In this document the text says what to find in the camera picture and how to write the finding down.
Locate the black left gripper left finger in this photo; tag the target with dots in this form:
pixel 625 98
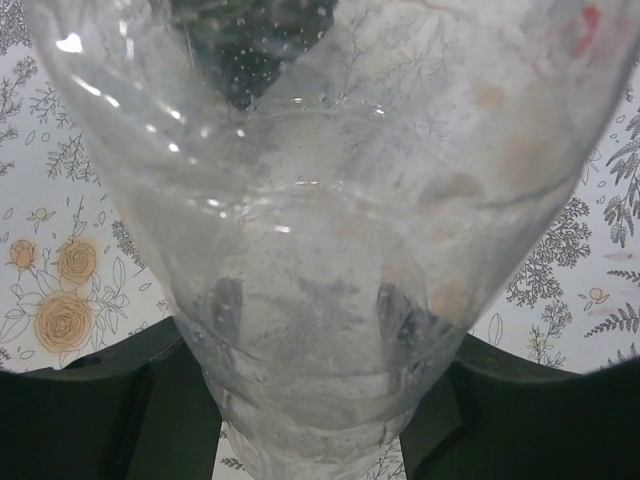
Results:
pixel 139 409

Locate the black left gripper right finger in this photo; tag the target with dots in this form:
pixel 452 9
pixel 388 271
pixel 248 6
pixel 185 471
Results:
pixel 494 415

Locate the clear plastic bottle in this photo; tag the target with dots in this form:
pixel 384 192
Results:
pixel 331 192

